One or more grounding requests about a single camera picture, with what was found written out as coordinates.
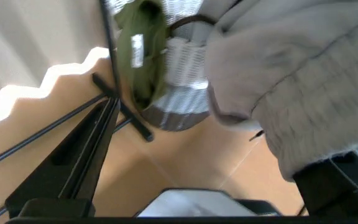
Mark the pale grey shorts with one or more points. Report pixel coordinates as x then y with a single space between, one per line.
291 77

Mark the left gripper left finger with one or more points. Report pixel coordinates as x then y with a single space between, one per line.
73 161

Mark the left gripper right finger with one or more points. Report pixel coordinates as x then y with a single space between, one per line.
337 186

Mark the black clothes rack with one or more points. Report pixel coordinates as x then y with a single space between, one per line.
135 119

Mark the green garment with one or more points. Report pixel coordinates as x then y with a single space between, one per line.
148 77

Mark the beige curtain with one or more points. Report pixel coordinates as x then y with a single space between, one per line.
26 37

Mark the white laundry basket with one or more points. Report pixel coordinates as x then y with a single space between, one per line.
185 102

